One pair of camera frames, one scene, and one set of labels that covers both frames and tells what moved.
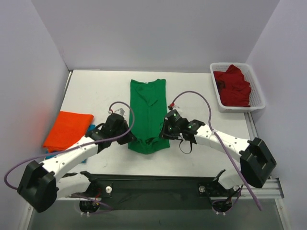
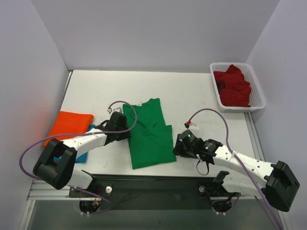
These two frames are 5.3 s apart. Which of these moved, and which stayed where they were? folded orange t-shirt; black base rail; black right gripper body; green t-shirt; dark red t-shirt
Moved: green t-shirt; black right gripper body
Stayed: black base rail; dark red t-shirt; folded orange t-shirt
